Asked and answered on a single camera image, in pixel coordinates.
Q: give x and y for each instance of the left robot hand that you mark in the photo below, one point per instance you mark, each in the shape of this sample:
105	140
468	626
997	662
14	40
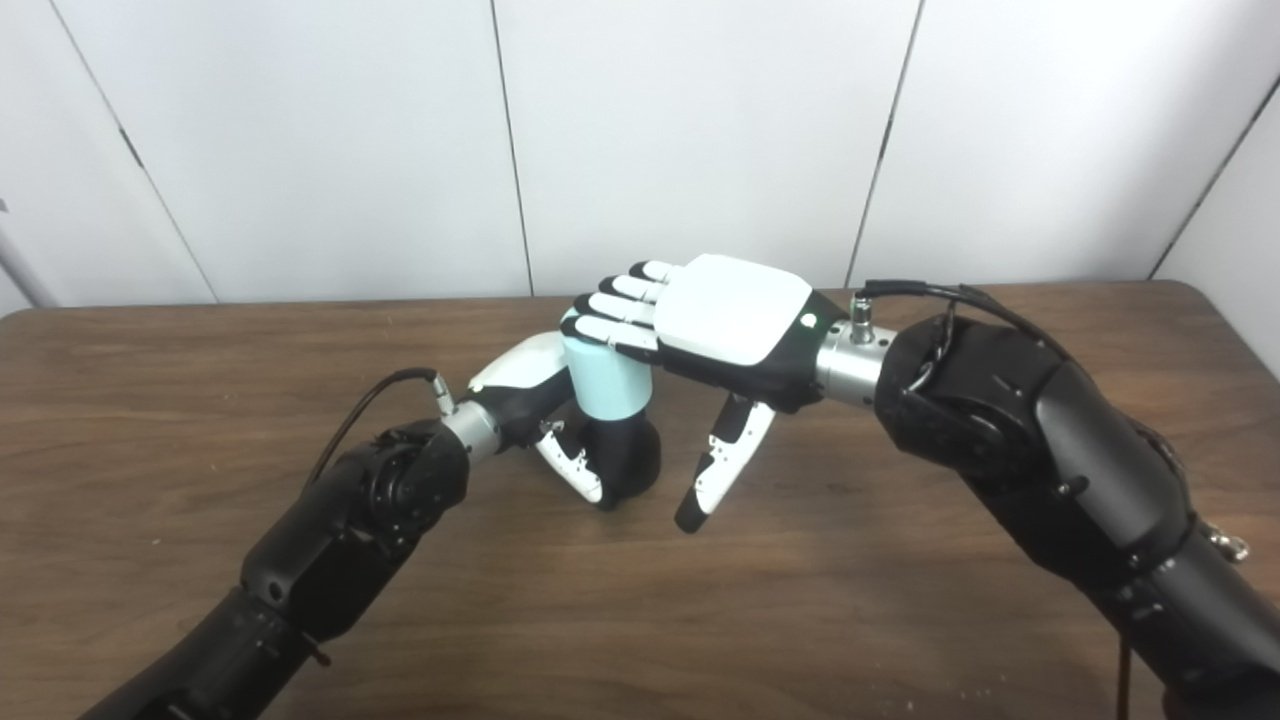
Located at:
525	385

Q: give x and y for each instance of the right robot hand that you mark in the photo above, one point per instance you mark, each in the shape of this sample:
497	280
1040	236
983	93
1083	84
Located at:
735	320

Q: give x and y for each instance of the black nozzle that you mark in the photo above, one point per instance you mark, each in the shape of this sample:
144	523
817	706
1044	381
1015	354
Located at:
630	460

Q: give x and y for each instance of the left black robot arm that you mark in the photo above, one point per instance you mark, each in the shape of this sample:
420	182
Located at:
330	540

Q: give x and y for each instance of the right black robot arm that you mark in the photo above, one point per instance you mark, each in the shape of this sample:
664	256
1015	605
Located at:
1070	450

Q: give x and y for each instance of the white wall pole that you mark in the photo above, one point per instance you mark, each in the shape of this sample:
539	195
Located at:
20	265

